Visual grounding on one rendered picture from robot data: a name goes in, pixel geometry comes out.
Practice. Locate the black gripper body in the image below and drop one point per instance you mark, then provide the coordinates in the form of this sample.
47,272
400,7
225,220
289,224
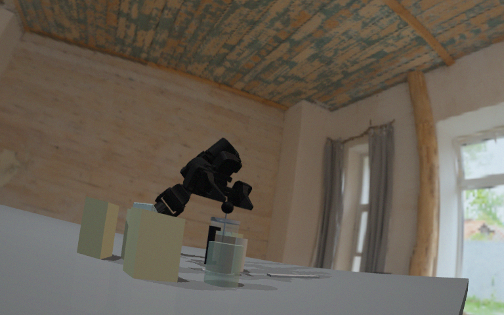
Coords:
220,180

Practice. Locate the beige cylinder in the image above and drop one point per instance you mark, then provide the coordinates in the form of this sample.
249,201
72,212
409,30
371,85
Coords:
243,242

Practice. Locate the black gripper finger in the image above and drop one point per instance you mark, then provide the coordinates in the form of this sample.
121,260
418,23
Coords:
206,187
242,200

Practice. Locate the glass french press with black knob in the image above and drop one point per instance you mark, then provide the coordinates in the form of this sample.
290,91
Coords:
223,230

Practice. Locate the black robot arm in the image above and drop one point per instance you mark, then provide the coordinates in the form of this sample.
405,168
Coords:
224,159

